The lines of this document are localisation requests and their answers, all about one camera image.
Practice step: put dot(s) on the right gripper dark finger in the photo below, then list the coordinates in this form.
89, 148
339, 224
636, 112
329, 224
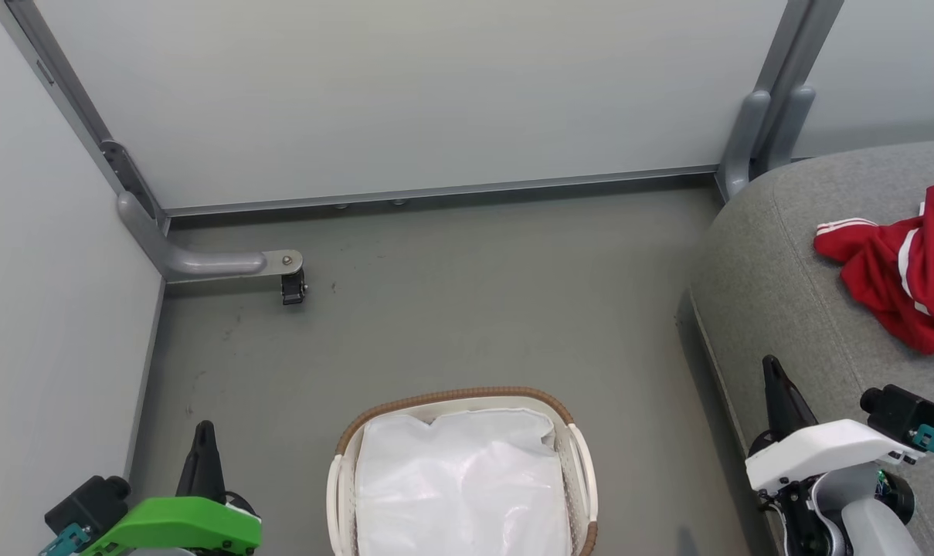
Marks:
779, 405

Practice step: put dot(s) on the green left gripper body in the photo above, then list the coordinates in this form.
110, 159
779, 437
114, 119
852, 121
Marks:
181, 525

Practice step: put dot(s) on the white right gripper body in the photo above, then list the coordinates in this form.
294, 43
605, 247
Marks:
822, 452

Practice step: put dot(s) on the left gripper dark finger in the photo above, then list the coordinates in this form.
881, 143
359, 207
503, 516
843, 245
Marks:
202, 463

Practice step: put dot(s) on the red white-striped garment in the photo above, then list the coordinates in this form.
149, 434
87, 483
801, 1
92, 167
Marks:
876, 270

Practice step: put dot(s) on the grey white right arm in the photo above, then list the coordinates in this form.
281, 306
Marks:
868, 525

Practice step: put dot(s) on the grey fabric sofa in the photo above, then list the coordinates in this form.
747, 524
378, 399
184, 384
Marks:
783, 270

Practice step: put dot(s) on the small black caster wheel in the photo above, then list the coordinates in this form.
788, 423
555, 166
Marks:
293, 289

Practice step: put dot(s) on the grey partition foot with caster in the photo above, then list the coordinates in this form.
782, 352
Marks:
204, 264

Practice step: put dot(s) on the white laundry basket brown rim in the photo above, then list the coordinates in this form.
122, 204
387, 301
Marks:
580, 463

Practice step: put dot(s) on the white basket liner cloth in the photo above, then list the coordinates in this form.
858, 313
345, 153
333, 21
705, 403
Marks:
459, 486

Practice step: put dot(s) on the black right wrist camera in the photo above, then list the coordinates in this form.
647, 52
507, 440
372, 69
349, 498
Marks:
899, 409

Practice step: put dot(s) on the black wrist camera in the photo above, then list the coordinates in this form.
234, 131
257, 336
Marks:
899, 409
88, 502

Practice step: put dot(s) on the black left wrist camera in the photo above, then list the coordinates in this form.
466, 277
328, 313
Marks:
88, 502

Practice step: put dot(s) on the grey partition bottom rail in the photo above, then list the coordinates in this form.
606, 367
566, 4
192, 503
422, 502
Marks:
436, 191

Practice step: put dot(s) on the grey partition double post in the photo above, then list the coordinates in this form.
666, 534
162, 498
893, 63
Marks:
803, 38

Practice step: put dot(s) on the grey partition corner post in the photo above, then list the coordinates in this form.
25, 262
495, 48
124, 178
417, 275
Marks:
73, 100

